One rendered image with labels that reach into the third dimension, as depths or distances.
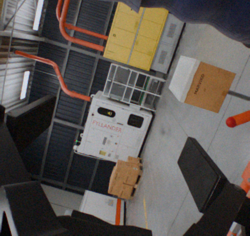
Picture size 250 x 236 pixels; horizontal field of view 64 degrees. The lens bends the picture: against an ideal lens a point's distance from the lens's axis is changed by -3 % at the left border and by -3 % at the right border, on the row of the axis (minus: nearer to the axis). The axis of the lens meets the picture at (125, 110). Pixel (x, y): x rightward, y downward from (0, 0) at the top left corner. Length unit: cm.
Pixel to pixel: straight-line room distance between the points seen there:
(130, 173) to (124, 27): 502
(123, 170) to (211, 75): 562
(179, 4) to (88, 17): 1085
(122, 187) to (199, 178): 737
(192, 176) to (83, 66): 1104
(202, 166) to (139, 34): 756
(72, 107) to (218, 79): 1020
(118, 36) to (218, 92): 599
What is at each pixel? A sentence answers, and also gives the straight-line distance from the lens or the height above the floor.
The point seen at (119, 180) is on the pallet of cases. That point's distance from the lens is 742.
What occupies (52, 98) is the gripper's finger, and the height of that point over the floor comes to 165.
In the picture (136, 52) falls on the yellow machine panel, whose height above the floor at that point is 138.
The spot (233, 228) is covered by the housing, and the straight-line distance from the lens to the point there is 58.
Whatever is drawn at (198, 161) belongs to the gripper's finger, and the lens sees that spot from 17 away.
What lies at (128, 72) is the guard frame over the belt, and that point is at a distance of 763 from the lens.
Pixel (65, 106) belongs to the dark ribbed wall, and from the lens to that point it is 1175.
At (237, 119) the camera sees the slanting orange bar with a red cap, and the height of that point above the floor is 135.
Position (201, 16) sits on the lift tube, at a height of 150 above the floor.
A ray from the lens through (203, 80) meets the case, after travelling 200.
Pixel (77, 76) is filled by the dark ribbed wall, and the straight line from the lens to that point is 1129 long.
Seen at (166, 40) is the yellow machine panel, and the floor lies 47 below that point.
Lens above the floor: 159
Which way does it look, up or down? 3 degrees down
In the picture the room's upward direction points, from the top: 73 degrees counter-clockwise
